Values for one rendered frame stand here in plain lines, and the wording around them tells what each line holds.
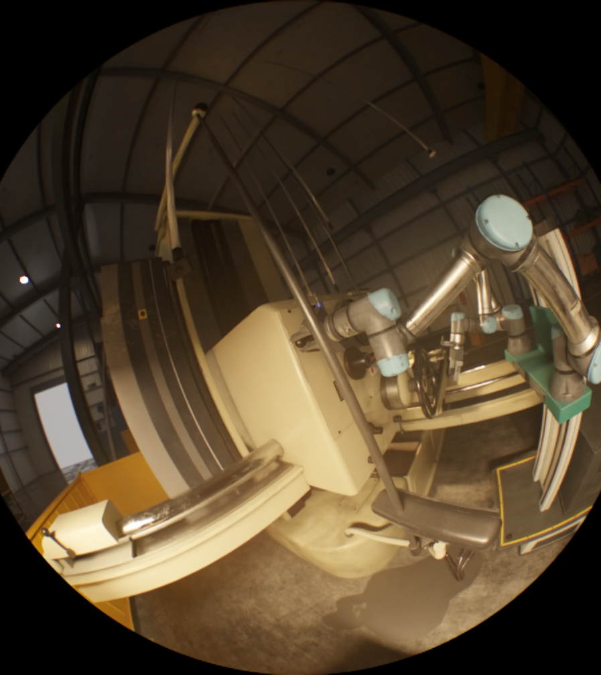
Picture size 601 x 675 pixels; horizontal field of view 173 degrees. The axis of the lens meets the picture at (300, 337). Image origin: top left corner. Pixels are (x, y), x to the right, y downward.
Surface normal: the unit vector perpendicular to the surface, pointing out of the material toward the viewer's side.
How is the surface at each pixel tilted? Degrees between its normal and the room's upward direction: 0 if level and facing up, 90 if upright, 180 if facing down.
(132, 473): 90
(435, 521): 19
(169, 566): 90
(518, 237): 83
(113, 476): 90
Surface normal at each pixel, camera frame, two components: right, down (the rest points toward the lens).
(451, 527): -0.63, -0.76
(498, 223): -0.65, 0.11
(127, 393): 0.65, -0.29
